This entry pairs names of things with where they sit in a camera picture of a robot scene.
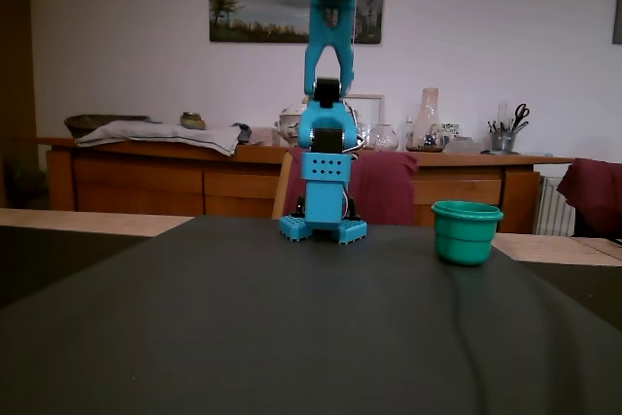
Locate light wooden chair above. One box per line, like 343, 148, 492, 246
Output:
270, 150, 295, 221

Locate white soup tureen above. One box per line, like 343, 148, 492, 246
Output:
275, 103, 311, 148

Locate dark red chair cover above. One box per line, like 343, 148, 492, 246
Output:
555, 157, 622, 247
286, 146, 420, 227

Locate round glass vase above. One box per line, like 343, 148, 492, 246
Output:
368, 122, 400, 152

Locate small ceramic pot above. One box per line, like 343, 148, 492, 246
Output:
179, 111, 208, 131

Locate tall pink glass vase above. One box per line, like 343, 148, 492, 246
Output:
404, 87, 446, 154

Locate grey table mat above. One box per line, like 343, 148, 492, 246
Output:
0, 214, 622, 415

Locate grey folded cloth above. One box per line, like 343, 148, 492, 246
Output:
75, 119, 253, 158

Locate green plastic cup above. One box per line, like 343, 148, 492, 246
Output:
431, 198, 505, 267

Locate wooden sideboard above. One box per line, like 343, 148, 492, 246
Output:
37, 135, 575, 236

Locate grey pen holder cup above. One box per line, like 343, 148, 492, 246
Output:
489, 129, 517, 155

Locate black scissors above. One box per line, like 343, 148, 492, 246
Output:
509, 103, 532, 133

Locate dark bowl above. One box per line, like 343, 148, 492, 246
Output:
63, 114, 150, 140

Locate white radiator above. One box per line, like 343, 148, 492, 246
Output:
533, 173, 577, 237

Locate black table mat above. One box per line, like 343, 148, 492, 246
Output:
0, 225, 153, 312
521, 260, 622, 325

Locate white picture frame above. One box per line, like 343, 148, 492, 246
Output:
346, 93, 387, 138

